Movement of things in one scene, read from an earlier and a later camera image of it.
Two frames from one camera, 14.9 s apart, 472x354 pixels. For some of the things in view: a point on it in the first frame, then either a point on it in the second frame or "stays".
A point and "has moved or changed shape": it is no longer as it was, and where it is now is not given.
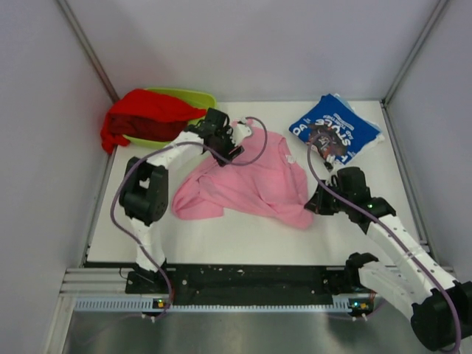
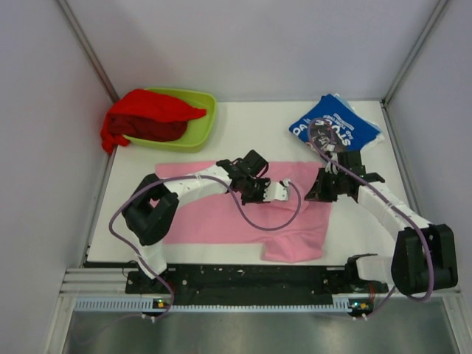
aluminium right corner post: (389, 93) stays
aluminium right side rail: (405, 175) stays
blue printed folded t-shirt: (335, 128) stays
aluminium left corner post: (87, 48) stays
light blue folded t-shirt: (345, 102) stays
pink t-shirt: (268, 178) has moved or changed shape
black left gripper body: (223, 143) → (254, 191)
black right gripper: (316, 204) → (318, 192)
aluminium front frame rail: (94, 282) stays
